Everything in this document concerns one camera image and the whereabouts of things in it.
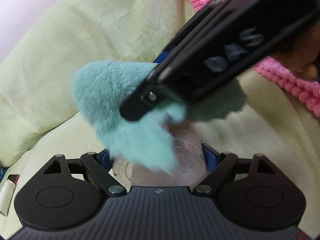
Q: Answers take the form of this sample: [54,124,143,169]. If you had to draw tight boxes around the clear plastic jar white lid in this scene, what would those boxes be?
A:
[112,121,208,188]

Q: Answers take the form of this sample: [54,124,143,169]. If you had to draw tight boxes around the teal microfiber cloth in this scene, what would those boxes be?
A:
[73,60,246,174]

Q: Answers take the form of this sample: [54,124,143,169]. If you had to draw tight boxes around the person's hand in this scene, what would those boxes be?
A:
[271,21,319,81]

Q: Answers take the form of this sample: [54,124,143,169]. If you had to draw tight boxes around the pink fleece blanket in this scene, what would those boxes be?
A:
[177,0,320,118]

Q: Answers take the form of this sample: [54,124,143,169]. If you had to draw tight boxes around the blue floral blanket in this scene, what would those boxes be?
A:
[0,167,7,181]

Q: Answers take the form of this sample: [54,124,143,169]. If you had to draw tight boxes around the white cylindrical bottle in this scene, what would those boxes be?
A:
[0,174,20,217]

